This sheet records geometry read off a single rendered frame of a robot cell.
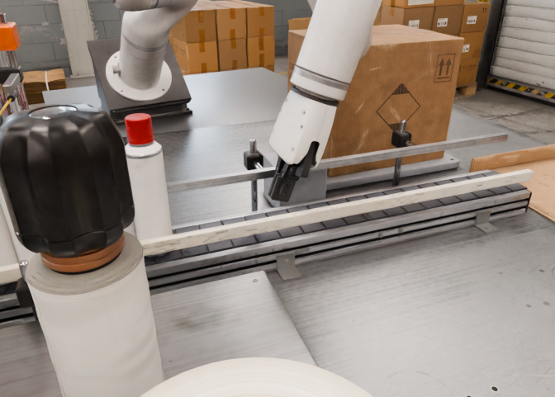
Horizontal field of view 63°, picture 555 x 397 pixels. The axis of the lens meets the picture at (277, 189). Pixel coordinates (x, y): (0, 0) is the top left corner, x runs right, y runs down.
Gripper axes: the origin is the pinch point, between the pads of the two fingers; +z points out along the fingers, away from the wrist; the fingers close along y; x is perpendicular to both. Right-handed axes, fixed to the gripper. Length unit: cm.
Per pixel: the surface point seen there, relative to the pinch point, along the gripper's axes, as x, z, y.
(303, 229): 4.6, 5.1, 3.2
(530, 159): 67, -13, -13
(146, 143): -22.2, -3.6, 2.2
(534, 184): 59, -10, -3
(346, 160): 11.7, -5.8, -3.2
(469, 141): 36.2, -14.7, -3.2
